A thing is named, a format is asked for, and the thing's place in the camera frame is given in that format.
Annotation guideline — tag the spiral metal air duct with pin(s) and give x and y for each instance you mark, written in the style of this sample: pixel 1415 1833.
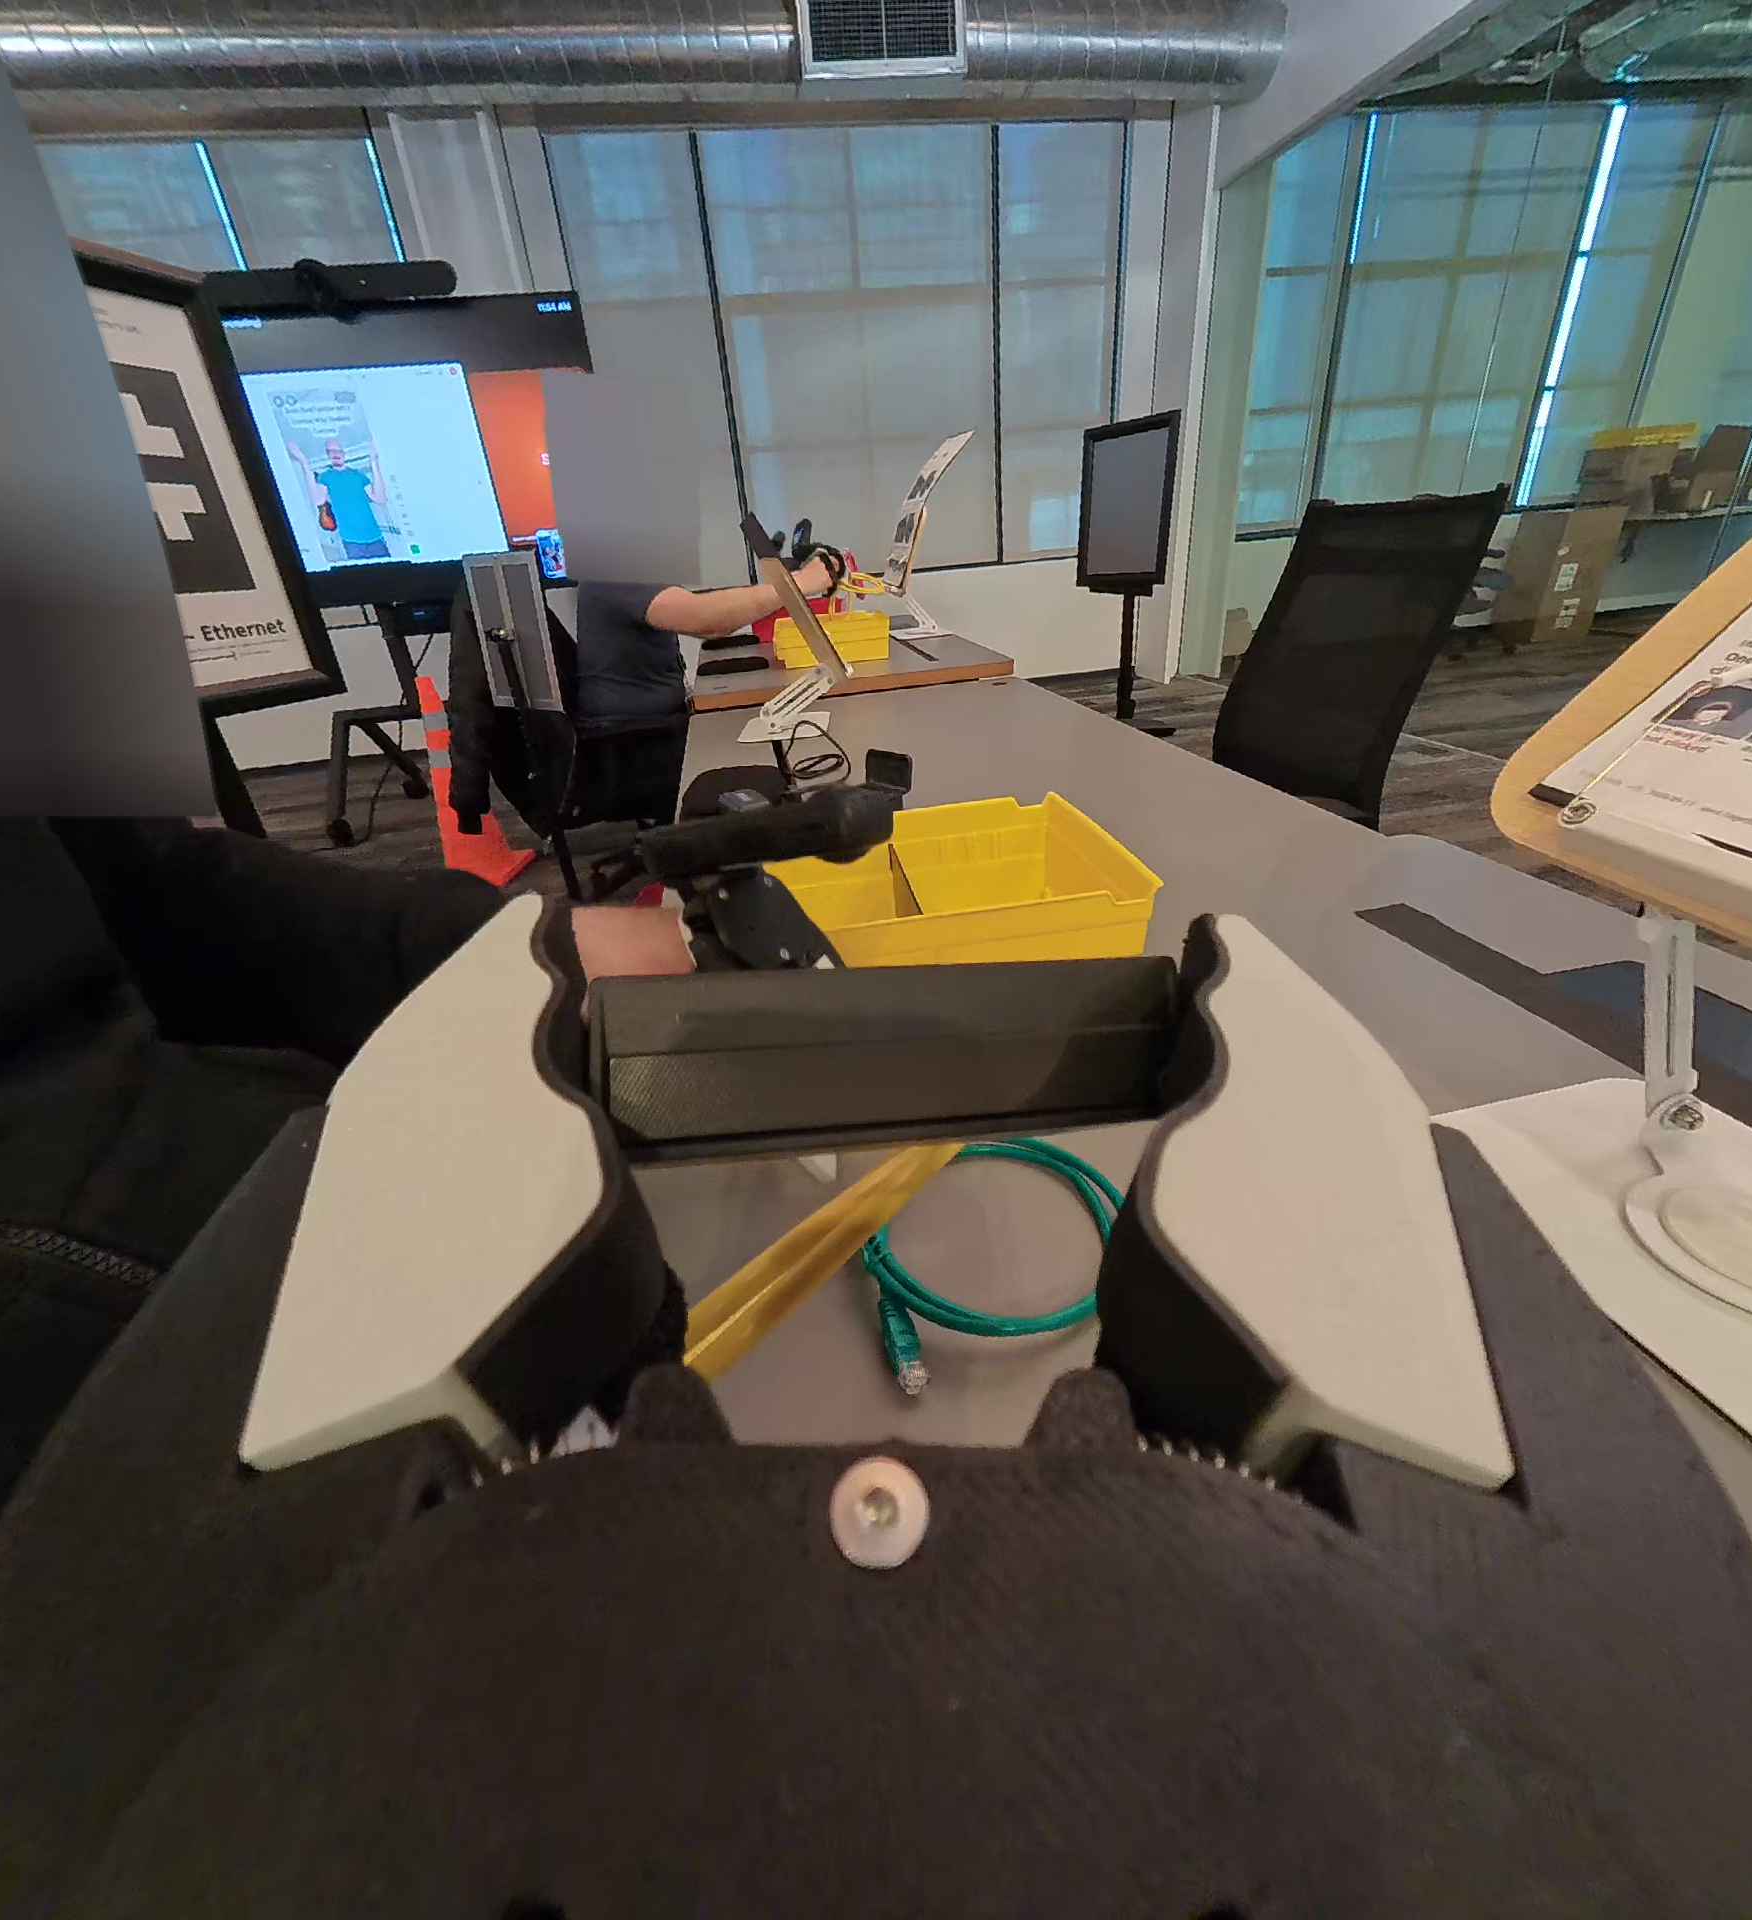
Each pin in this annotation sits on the spiral metal air duct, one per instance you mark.
pixel 367 38

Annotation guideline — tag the large wall display screen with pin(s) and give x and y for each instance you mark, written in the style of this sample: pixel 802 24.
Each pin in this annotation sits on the large wall display screen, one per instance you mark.
pixel 367 481

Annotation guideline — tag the person's black jacket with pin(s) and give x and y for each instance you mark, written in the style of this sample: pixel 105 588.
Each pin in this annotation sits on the person's black jacket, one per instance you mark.
pixel 7 1200

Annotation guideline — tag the yellow plastic bin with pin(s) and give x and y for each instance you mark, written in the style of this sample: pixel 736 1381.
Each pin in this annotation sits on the yellow plastic bin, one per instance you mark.
pixel 1026 885

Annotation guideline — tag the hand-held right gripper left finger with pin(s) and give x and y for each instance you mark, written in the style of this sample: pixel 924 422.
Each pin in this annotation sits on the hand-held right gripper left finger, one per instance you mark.
pixel 441 1172

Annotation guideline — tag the black mesh office chair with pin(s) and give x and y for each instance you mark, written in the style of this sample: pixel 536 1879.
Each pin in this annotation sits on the black mesh office chair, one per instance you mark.
pixel 1341 644

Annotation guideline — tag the grey backed office chair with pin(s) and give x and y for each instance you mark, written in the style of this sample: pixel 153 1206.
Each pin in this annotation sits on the grey backed office chair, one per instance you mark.
pixel 515 631

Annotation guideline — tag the small yellow bin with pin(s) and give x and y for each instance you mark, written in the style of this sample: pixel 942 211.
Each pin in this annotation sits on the small yellow bin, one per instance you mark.
pixel 838 637

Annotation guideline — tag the wooden document board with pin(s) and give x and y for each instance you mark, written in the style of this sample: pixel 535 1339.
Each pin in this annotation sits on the wooden document board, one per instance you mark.
pixel 1543 839
pixel 800 615
pixel 928 488

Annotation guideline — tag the black monitor on stand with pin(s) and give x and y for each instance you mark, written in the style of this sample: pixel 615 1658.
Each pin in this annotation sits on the black monitor on stand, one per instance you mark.
pixel 1129 503

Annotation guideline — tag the clear acrylic stand bracket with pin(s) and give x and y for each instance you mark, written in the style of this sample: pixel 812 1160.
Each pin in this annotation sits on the clear acrylic stand bracket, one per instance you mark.
pixel 1665 1021

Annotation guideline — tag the stack of cardboard boxes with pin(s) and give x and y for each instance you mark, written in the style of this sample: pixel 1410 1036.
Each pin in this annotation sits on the stack of cardboard boxes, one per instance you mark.
pixel 1566 570

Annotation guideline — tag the printed instruction sheet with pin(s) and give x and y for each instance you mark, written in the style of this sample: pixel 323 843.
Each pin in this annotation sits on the printed instruction sheet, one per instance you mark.
pixel 1747 720

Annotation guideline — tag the black framed sign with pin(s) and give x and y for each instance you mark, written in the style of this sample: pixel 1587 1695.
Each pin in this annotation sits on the black framed sign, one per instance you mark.
pixel 201 494

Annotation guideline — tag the brown wooden table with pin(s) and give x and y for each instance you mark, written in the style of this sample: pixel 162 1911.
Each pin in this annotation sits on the brown wooden table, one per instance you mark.
pixel 907 670

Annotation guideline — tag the black video bar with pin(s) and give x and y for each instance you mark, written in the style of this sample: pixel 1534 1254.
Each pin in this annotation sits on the black video bar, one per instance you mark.
pixel 367 280

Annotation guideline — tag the black ethernet switch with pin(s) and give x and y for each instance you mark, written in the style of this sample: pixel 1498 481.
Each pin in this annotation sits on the black ethernet switch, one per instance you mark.
pixel 875 1051

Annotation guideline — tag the person's left hand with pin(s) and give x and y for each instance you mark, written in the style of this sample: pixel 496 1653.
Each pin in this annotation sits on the person's left hand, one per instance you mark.
pixel 635 942

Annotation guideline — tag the white vent grille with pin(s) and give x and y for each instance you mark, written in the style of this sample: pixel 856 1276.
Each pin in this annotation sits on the white vent grille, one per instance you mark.
pixel 884 29

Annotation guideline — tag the person's left forearm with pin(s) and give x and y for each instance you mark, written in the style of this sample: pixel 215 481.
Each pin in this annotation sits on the person's left forearm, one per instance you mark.
pixel 291 931

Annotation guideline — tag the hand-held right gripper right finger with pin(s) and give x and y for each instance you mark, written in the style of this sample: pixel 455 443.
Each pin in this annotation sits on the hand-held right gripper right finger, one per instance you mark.
pixel 1312 1200

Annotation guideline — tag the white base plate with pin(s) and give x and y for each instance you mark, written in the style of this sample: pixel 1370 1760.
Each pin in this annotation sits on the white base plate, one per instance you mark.
pixel 1536 1185

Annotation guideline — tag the orange traffic cone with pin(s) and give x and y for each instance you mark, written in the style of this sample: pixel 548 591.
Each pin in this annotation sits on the orange traffic cone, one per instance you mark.
pixel 472 841

